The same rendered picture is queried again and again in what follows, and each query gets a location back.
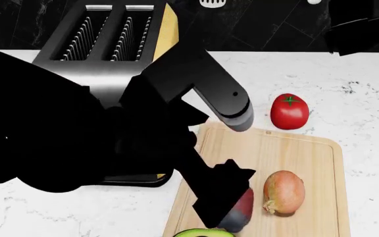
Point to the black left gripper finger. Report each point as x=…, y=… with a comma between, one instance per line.
x=219, y=209

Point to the red bell pepper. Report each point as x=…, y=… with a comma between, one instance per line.
x=242, y=212

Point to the green avocado half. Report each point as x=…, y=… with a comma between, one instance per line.
x=202, y=233

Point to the brown onion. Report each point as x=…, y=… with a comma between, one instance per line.
x=285, y=192

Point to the light wooden cutting board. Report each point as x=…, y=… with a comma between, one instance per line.
x=294, y=153

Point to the red tomato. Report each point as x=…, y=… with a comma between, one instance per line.
x=289, y=112

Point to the silver two-slot toaster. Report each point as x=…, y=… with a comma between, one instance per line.
x=107, y=49

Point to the white slotted spatula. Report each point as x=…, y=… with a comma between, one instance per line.
x=212, y=3

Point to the small white round utensil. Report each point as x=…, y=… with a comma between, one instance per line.
x=314, y=1

